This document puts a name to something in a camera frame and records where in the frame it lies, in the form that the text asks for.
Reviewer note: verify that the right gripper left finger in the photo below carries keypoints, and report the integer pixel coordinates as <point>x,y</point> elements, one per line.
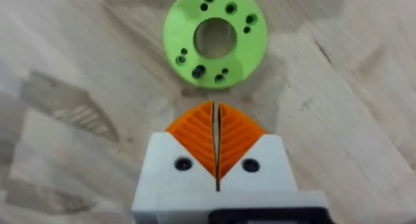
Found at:
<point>182,159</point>

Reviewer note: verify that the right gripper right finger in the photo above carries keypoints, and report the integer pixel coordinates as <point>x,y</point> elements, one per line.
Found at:
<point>253,159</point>

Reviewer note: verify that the green disc with holes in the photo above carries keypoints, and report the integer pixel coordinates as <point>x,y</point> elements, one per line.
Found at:
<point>182,32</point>

